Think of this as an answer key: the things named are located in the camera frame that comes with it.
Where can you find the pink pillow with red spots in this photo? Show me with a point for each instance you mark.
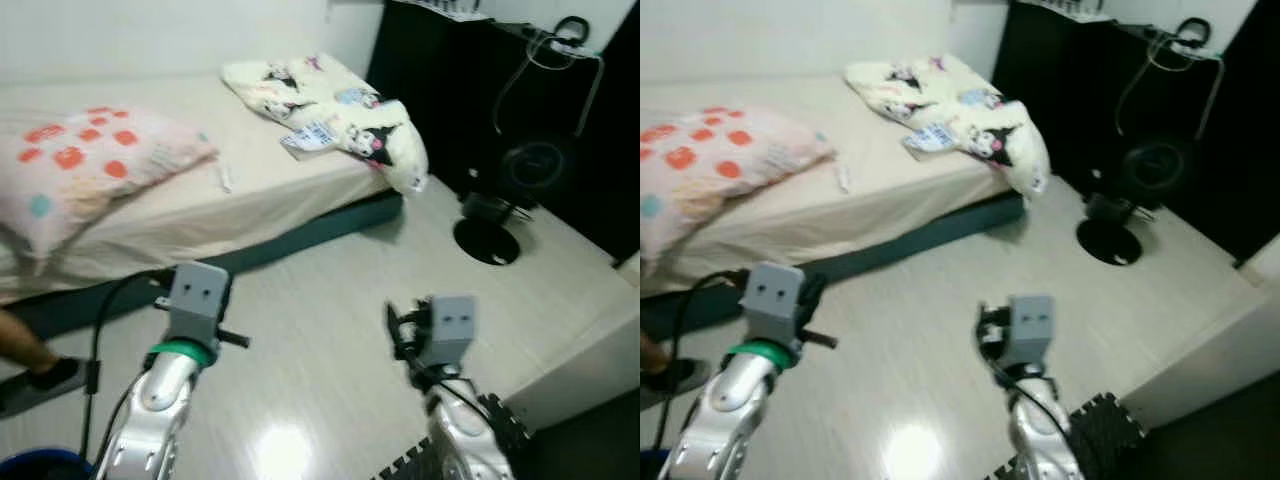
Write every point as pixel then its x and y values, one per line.
pixel 90 170
pixel 720 165

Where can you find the white book with blue letters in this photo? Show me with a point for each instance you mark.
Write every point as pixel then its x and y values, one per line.
pixel 312 138
pixel 935 140

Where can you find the cream cartoon print blanket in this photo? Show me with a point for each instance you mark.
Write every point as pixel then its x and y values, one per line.
pixel 950 105
pixel 330 110

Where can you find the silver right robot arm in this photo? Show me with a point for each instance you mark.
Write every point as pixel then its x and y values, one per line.
pixel 1040 440
pixel 460 440

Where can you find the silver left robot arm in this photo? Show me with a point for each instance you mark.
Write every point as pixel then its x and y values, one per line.
pixel 160 400
pixel 730 400

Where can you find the black floor fan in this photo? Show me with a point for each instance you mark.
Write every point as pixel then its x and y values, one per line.
pixel 1108 242
pixel 487 240

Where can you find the cream sheeted bed mattress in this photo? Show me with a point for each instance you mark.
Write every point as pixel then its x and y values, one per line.
pixel 250 200
pixel 880 200

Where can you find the black foam floor mat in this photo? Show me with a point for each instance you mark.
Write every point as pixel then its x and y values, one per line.
pixel 1105 435
pixel 505 425

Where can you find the small white remote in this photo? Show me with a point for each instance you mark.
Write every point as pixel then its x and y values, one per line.
pixel 226 178

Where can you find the person's foot in dark shoe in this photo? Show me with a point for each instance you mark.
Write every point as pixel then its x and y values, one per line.
pixel 680 378
pixel 40 385

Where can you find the blue bin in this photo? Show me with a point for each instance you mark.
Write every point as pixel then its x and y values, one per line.
pixel 650 468
pixel 40 465

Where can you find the black cabinet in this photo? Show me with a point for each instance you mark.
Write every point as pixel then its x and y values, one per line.
pixel 1060 90
pixel 440 90

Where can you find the white black checkered cloth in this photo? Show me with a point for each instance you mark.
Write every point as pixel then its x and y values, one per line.
pixel 1075 6
pixel 450 6

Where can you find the black headphones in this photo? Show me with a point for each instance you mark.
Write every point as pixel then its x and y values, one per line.
pixel 586 35
pixel 1207 35

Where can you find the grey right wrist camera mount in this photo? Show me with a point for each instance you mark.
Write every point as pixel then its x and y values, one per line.
pixel 452 330
pixel 1030 330

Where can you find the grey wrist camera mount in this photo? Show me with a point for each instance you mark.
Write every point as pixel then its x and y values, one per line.
pixel 772 297
pixel 452 330
pixel 198 295
pixel 1030 330

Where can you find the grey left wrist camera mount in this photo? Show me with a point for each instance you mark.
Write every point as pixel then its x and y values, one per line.
pixel 772 297
pixel 198 295

